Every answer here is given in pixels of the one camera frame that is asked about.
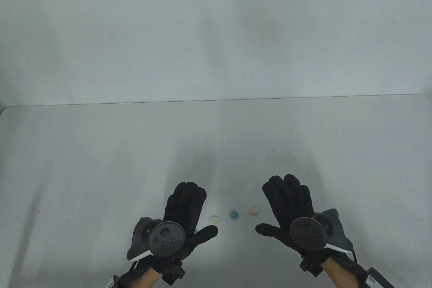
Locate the person's left hand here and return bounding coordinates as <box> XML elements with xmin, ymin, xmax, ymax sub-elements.
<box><xmin>148</xmin><ymin>182</ymin><xmax>218</xmax><ymax>273</ymax></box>

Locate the person's right hand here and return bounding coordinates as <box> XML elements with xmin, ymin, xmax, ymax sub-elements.
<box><xmin>255</xmin><ymin>174</ymin><xmax>345</xmax><ymax>270</ymax></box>

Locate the person's right forearm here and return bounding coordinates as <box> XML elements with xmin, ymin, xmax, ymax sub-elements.
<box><xmin>322</xmin><ymin>258</ymin><xmax>361</xmax><ymax>288</ymax></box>

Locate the person's left forearm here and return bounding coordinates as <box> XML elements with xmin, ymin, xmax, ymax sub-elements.
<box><xmin>130</xmin><ymin>266</ymin><xmax>162</xmax><ymax>288</ymax></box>

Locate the white and grey controller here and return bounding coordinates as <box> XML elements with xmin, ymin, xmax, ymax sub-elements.
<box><xmin>127</xmin><ymin>218</ymin><xmax>186</xmax><ymax>261</ymax></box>
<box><xmin>289</xmin><ymin>209</ymin><xmax>354</xmax><ymax>254</ymax></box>

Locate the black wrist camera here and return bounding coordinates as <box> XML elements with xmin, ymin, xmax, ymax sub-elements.
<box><xmin>161</xmin><ymin>259</ymin><xmax>187</xmax><ymax>285</ymax></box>
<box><xmin>300</xmin><ymin>254</ymin><xmax>326</xmax><ymax>278</ymax></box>

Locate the black forearm strap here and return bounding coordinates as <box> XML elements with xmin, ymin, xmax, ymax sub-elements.
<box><xmin>336</xmin><ymin>254</ymin><xmax>368</xmax><ymax>283</ymax></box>

